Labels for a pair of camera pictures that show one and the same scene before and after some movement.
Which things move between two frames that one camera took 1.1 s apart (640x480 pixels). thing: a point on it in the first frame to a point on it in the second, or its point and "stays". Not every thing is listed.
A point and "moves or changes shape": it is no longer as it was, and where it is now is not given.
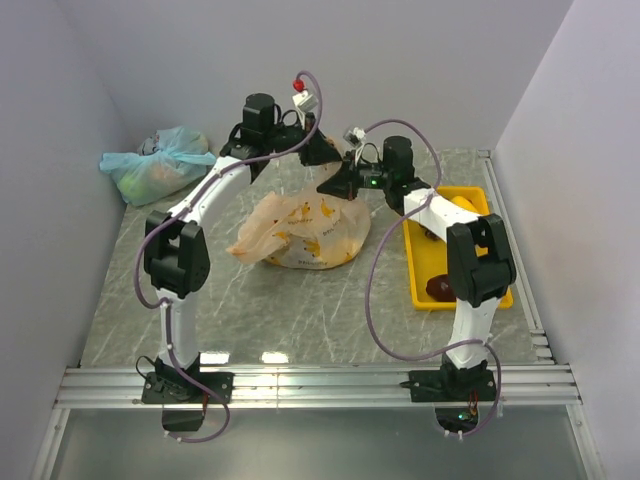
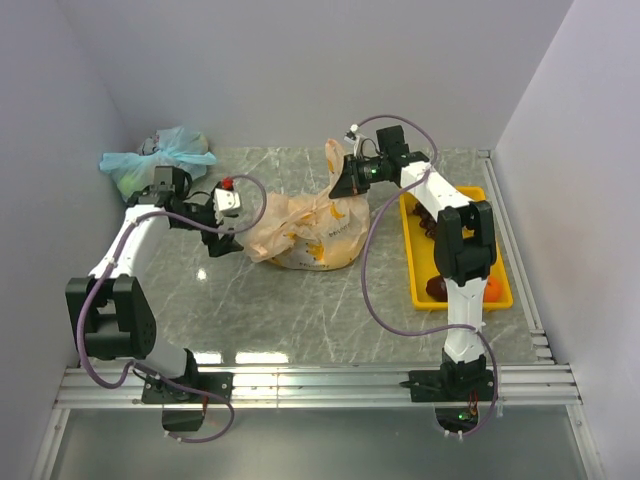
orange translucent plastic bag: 305,228 moves or changes shape
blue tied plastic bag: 168,164 stays
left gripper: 319,150 to 218,246
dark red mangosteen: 439,288 stays
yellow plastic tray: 428,257 stays
